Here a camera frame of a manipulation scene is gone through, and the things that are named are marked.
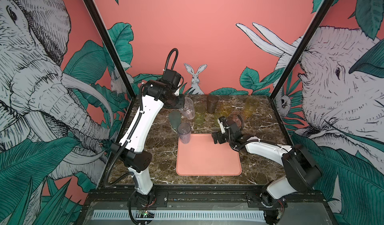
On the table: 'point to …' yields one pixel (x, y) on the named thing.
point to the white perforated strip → (202, 215)
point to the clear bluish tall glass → (184, 129)
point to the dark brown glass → (212, 101)
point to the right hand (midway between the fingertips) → (216, 131)
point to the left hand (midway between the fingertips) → (181, 102)
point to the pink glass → (237, 118)
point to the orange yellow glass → (226, 107)
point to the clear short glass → (188, 110)
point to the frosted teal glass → (175, 118)
